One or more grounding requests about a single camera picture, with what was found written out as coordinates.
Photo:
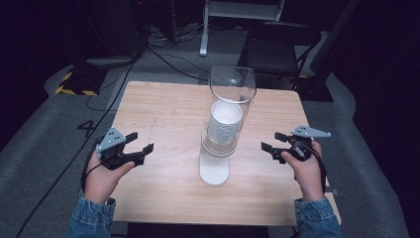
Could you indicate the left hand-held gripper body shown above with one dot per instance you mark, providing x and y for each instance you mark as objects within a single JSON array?
[{"x": 110, "y": 140}]

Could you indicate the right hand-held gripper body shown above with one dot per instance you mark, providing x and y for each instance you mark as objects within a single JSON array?
[{"x": 302, "y": 145}]

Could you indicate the stack of white paper cups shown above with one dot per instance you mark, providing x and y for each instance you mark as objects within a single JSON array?
[{"x": 226, "y": 124}]

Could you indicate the clear plastic cup dispenser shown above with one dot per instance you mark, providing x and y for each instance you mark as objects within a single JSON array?
[{"x": 214, "y": 172}]

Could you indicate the person's right hand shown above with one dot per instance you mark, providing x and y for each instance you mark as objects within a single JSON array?
[{"x": 308, "y": 178}]

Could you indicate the person's left hand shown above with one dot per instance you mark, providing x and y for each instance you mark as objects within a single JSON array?
[{"x": 100, "y": 183}]

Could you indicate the black stand base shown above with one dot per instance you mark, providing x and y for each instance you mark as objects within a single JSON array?
[{"x": 313, "y": 89}]

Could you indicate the yellow black striped floor plate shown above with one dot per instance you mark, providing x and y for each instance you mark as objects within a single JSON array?
[{"x": 79, "y": 82}]

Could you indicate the black chair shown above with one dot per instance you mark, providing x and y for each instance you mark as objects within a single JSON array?
[{"x": 274, "y": 49}]

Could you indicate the dark computer cabinet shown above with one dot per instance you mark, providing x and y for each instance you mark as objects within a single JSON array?
[{"x": 125, "y": 26}]

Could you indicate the grey slanted metal pole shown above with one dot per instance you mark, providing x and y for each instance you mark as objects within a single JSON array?
[{"x": 333, "y": 36}]

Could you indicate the white desk frame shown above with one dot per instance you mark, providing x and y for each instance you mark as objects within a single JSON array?
[{"x": 231, "y": 10}]

